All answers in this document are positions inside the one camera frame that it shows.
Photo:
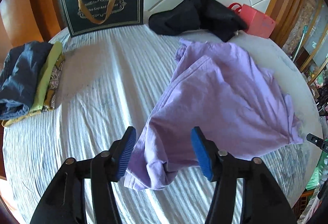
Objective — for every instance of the folded navy garment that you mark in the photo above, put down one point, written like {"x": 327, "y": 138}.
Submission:
{"x": 19, "y": 78}

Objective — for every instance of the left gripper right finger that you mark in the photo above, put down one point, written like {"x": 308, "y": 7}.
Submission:
{"x": 263, "y": 201}

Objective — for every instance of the folded lime green garment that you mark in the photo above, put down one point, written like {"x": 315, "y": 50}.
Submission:
{"x": 42, "y": 85}

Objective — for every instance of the black garment pile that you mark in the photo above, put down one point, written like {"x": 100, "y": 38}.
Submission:
{"x": 191, "y": 15}

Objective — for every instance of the folded patterned brown garment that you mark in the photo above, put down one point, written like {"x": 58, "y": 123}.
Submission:
{"x": 50, "y": 98}

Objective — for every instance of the purple printed t-shirt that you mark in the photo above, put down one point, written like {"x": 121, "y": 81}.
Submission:
{"x": 219, "y": 88}

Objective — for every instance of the dark green gift bag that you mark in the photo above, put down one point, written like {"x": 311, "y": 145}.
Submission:
{"x": 85, "y": 16}

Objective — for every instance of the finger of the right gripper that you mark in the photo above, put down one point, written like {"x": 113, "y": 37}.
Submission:
{"x": 320, "y": 143}

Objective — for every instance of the white blue floral bedsheet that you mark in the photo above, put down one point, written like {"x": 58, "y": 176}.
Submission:
{"x": 112, "y": 79}

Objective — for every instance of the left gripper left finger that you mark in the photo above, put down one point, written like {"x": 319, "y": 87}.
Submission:
{"x": 63, "y": 201}

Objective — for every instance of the pink paper bag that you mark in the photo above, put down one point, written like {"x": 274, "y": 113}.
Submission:
{"x": 259, "y": 24}

